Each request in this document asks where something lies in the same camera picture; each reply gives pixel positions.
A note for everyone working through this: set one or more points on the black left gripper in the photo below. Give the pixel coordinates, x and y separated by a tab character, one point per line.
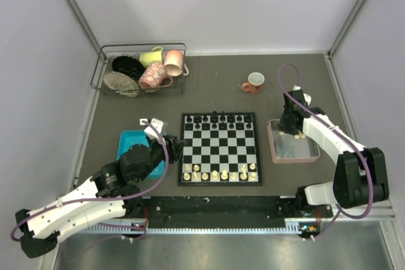
176	147

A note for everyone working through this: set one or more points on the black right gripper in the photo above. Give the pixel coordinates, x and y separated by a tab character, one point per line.
283	127

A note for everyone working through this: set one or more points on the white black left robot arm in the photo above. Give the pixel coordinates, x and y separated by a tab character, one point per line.
112	192

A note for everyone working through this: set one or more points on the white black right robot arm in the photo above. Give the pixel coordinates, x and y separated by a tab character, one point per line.
360	177

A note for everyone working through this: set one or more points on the white pieces in tray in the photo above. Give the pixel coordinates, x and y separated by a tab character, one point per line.
296	136

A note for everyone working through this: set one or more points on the black white chess board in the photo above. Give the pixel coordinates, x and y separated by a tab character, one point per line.
220	150

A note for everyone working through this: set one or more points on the black chess pieces row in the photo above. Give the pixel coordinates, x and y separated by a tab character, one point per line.
218	121

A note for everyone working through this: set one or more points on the pink metal tray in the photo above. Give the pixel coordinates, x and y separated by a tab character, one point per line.
287	150

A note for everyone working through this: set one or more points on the blue plastic tray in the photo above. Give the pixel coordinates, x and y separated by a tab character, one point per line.
134	137

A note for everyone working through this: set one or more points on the white queen piece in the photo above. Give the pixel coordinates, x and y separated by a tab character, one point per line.
214	176

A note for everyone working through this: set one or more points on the orange ceramic mug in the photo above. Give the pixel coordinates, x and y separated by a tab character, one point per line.
254	83

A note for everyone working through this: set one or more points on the white king piece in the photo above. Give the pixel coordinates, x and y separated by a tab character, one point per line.
224	175

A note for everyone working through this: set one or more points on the pink floral ceramic mug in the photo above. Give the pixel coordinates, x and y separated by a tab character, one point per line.
155	77

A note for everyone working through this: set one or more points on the speckled grey plate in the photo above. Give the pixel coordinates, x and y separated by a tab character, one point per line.
121	84

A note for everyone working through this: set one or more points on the pink white ceramic mug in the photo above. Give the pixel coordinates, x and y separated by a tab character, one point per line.
175	64

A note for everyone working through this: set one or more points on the black scalloped bowl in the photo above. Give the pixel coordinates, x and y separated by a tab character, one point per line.
130	67

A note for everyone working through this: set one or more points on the yellow ceramic mug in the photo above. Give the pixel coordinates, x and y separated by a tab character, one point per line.
157	54

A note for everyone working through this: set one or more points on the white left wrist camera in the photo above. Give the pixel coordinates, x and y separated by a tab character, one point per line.
154	128

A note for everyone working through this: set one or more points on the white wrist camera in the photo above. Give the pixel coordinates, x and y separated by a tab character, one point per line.
154	128
300	94

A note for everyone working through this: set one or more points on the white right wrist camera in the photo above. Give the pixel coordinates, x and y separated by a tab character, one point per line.
300	94

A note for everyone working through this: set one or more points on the black wire dish rack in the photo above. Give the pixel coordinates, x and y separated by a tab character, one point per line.
108	53

